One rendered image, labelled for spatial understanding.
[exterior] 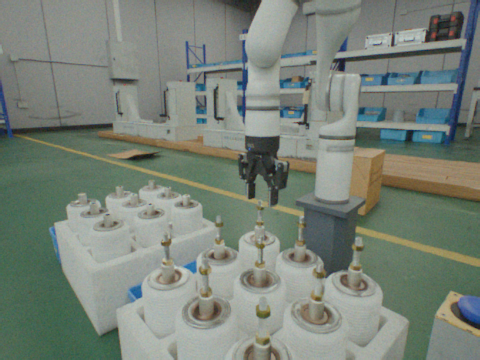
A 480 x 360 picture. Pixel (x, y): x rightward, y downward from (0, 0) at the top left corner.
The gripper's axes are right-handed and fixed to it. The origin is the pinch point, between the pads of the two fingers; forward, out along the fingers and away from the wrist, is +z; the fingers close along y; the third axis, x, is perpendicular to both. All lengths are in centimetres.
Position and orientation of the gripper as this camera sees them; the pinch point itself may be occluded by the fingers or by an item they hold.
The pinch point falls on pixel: (261, 196)
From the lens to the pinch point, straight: 66.2
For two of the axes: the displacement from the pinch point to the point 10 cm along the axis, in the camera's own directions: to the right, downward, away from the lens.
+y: 6.5, 2.0, -7.3
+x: 7.6, -1.8, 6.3
